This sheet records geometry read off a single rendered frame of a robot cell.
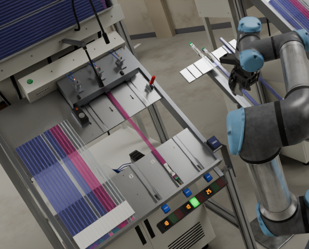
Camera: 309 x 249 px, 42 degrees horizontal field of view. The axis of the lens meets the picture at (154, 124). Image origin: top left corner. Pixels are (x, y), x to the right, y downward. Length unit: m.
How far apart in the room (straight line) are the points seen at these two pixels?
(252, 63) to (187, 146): 0.53
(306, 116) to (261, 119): 0.10
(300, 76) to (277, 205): 0.39
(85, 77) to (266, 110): 0.96
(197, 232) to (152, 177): 0.68
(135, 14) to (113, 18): 4.72
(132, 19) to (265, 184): 5.68
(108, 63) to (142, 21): 4.76
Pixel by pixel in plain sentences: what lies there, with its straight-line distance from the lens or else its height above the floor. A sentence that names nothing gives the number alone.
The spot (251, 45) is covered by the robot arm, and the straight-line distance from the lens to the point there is 1.37.
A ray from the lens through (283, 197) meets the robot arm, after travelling 1.26.
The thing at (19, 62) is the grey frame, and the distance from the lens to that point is 1.75.
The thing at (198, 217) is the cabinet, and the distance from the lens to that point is 2.20.
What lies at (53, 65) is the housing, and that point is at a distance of 1.80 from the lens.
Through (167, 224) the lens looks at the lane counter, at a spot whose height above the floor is 0.66.
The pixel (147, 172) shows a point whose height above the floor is 0.80.
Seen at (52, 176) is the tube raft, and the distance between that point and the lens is 1.64.
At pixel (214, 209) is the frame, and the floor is 0.32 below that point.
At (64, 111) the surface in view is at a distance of 1.77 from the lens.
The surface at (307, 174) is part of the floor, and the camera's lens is 2.70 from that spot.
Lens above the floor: 1.68
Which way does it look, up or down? 26 degrees down
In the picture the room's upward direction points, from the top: 22 degrees counter-clockwise
